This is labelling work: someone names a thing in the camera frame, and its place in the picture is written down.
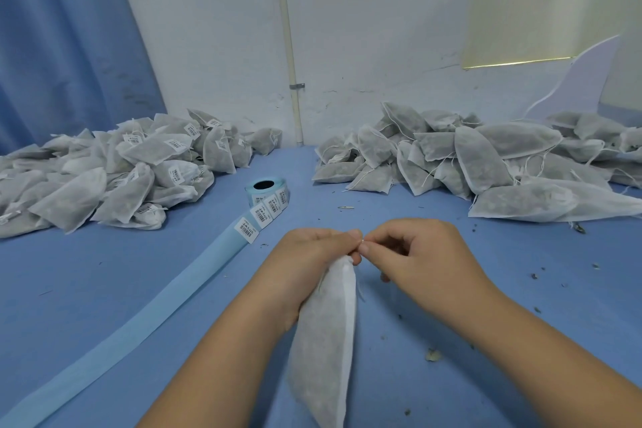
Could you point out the person's right hand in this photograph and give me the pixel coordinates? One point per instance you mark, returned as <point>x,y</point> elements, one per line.
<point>431,262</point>

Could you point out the person's left hand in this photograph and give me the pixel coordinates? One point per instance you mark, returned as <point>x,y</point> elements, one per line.
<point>301,267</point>

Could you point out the white sachet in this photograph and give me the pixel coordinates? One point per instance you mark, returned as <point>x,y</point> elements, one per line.
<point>326,342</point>

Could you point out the pile of unlabelled herb bags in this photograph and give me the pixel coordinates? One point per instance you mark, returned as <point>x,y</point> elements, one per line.
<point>481,162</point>

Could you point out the blue label roll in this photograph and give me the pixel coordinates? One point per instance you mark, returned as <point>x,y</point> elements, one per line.
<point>150,307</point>

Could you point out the pile of labelled herb bags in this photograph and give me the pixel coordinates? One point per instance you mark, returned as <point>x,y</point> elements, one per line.
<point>120,172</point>

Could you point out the person's left forearm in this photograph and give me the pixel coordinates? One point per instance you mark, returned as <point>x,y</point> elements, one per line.
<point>211,378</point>

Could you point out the person's right forearm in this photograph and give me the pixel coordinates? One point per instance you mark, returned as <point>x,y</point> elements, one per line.
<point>567,372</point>

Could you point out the dried herb crumb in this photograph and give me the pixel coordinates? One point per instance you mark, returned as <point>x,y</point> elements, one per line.
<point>433,353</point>

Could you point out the white curved board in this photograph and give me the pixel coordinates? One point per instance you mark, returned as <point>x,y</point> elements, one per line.
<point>577,82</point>

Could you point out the large beige panel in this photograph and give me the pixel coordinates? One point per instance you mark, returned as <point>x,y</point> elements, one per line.
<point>627,61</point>

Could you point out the blue curtain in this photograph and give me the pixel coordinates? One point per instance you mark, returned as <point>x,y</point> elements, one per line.
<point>65,36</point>

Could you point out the white wall pipe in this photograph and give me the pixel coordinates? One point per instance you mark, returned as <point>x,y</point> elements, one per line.
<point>289,31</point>

